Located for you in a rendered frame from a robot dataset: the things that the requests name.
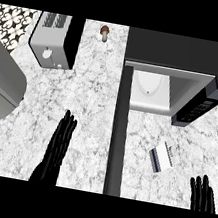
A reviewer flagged dark grey microwave door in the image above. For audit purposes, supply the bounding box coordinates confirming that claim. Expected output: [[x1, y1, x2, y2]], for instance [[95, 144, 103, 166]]
[[100, 64, 144, 198]]

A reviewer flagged silver toaster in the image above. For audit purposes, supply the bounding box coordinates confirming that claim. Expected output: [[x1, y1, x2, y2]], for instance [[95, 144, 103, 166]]
[[24, 10, 87, 75]]

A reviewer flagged black microwave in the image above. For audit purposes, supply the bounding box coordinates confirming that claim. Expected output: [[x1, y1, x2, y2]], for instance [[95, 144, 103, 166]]
[[114, 26, 218, 134]]

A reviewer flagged brown mushroom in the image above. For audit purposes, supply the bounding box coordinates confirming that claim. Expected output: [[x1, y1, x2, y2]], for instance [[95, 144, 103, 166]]
[[98, 23, 111, 43]]

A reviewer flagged white milk carton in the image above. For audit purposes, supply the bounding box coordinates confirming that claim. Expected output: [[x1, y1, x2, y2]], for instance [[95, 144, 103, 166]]
[[146, 138, 178, 176]]

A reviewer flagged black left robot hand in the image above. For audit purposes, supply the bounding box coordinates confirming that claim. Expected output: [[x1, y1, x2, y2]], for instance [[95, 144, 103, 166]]
[[28, 104, 80, 189]]

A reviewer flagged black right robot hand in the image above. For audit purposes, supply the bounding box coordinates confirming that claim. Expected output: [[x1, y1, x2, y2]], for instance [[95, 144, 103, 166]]
[[185, 172, 218, 215]]

